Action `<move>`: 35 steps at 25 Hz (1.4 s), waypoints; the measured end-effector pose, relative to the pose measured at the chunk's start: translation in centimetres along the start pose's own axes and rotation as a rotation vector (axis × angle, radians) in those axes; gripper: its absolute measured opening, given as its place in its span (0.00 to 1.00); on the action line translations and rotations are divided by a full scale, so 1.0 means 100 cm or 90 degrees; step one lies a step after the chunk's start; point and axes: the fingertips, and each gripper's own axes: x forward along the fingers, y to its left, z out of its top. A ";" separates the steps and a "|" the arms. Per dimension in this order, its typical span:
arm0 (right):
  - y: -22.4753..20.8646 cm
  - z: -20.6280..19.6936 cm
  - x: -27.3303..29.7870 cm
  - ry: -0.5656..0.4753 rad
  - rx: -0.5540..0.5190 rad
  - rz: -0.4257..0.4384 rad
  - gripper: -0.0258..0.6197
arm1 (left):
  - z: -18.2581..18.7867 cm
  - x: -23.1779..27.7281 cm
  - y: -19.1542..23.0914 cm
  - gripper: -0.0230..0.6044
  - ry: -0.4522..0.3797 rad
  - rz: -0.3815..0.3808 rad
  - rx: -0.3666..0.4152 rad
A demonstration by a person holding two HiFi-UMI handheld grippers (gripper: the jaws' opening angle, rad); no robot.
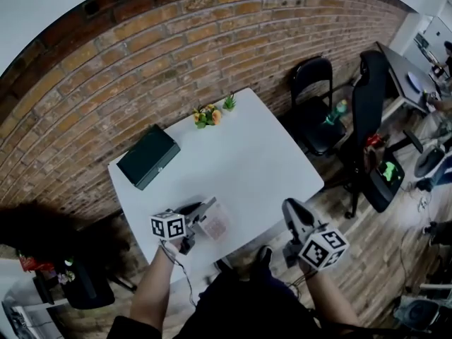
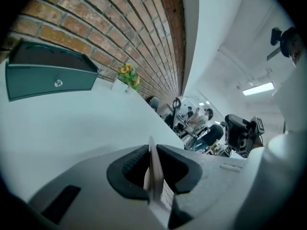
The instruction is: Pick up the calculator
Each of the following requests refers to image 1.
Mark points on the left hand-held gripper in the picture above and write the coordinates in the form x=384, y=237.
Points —
x=169, y=226

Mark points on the black high-back office chair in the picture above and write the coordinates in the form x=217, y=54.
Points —
x=367, y=118

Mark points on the person's right shoe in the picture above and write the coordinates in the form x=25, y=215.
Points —
x=265, y=256

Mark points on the black folding chair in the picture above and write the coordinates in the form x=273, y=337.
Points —
x=314, y=118

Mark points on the bright green cloth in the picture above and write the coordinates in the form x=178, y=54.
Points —
x=390, y=169

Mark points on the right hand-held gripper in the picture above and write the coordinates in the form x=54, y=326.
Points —
x=323, y=249

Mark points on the white plate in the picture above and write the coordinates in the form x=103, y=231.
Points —
x=416, y=80

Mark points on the white table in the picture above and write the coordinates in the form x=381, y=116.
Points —
x=247, y=154

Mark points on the red bag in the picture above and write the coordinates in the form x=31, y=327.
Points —
x=33, y=264

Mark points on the person's left forearm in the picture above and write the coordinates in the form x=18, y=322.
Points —
x=152, y=291

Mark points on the grey round machine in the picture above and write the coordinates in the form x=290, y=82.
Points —
x=429, y=161

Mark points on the small green potted plant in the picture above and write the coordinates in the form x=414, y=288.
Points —
x=230, y=104

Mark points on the green bottle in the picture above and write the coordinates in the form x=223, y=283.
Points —
x=333, y=113

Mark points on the red packet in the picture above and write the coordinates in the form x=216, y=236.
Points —
x=375, y=140

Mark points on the person's black clothing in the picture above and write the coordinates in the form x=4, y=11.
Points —
x=247, y=309

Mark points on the small orange flower decoration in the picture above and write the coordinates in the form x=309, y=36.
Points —
x=208, y=117

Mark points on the person's right forearm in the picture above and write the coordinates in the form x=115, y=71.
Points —
x=328, y=295

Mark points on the dark green box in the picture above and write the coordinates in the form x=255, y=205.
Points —
x=148, y=157

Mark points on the dark desk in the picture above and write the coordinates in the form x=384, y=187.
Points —
x=399, y=69

